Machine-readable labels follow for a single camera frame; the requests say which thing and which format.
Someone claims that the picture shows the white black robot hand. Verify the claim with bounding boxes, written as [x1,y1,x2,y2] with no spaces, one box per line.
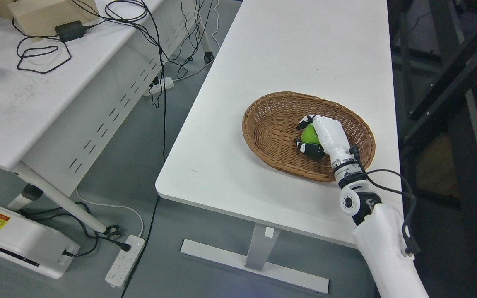
[294,114,355,164]

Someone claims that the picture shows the green apple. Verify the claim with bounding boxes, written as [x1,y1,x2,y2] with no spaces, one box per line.
[301,124,320,145]

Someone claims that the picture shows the brown wicker basket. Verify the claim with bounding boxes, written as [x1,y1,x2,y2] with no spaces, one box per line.
[242,91,376,183]

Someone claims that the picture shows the white standing table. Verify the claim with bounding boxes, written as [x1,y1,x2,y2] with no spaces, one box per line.
[155,0,400,294]

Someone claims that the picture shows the white power strip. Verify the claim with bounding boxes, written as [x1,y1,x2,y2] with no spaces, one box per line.
[142,76,174,97]
[105,235,146,287]

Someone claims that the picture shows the black power adapter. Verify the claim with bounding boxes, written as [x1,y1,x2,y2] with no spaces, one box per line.
[55,20,86,42]

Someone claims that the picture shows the white side desk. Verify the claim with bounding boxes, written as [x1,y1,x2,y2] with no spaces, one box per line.
[0,0,214,236]

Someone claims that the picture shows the white machine base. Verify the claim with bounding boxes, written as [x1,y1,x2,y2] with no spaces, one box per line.
[0,207,80,279]

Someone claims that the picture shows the black shelf frame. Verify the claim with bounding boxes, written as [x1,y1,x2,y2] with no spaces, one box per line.
[387,0,477,298]

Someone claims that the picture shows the long black floor cable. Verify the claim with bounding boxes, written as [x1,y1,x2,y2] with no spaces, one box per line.
[120,0,169,298]

